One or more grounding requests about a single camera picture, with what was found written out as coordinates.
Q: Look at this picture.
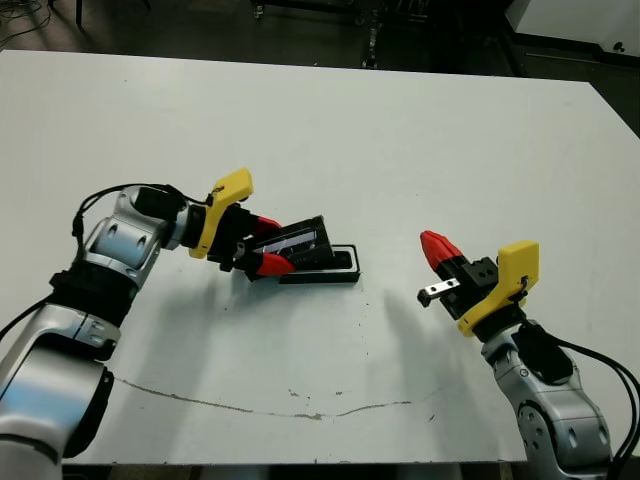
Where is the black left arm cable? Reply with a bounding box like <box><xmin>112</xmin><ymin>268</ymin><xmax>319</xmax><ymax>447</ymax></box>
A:
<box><xmin>0</xmin><ymin>182</ymin><xmax>214</xmax><ymax>344</ymax></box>

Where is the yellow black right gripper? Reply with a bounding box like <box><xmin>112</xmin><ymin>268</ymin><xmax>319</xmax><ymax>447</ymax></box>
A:
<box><xmin>416</xmin><ymin>230</ymin><xmax>541</xmax><ymax>336</ymax></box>

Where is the white cabinet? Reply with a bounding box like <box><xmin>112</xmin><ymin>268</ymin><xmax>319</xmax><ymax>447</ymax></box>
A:
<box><xmin>504</xmin><ymin>0</ymin><xmax>640</xmax><ymax>51</ymax></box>

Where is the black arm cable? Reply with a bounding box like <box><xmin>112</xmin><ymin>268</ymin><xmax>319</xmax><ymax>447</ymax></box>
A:
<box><xmin>0</xmin><ymin>182</ymin><xmax>214</xmax><ymax>344</ymax></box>
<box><xmin>549</xmin><ymin>334</ymin><xmax>640</xmax><ymax>469</ymax></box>

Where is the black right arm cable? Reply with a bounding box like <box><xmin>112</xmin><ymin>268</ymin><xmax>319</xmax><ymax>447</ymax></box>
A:
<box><xmin>549</xmin><ymin>334</ymin><xmax>640</xmax><ymax>469</ymax></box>

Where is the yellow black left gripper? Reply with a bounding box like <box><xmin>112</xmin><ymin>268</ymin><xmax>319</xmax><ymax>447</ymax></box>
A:
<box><xmin>188</xmin><ymin>167</ymin><xmax>297</xmax><ymax>282</ymax></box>

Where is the black box white lining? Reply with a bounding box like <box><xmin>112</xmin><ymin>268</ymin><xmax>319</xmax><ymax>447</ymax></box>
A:
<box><xmin>278</xmin><ymin>243</ymin><xmax>362</xmax><ymax>286</ymax></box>

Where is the glossy black box lid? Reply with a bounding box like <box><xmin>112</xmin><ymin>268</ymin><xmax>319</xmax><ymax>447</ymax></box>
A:
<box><xmin>248</xmin><ymin>214</ymin><xmax>335</xmax><ymax>284</ymax></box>

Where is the black wheeled equipment frame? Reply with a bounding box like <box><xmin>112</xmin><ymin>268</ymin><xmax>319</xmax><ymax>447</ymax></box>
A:
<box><xmin>252</xmin><ymin>0</ymin><xmax>431</xmax><ymax>69</ymax></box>

